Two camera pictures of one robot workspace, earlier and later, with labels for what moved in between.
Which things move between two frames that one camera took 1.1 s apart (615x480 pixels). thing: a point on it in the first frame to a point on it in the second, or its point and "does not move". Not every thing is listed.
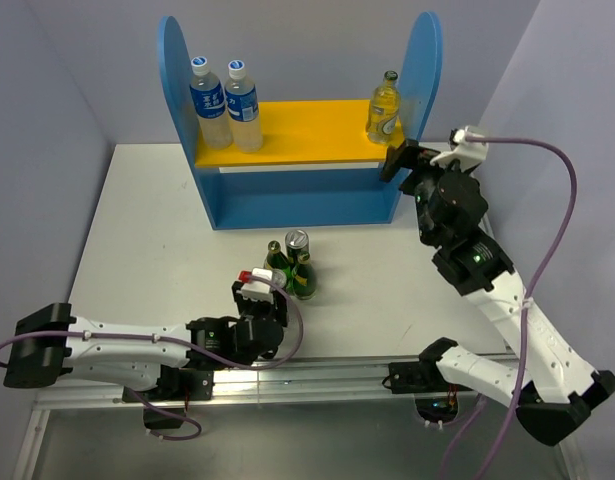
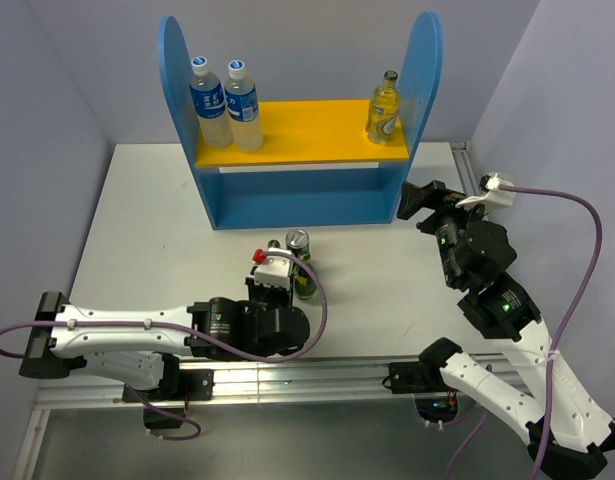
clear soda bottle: [385, 125] does not move
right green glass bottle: [304, 279] does not move
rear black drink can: [296, 241] does not move
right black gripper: [410, 154] to [433, 194]
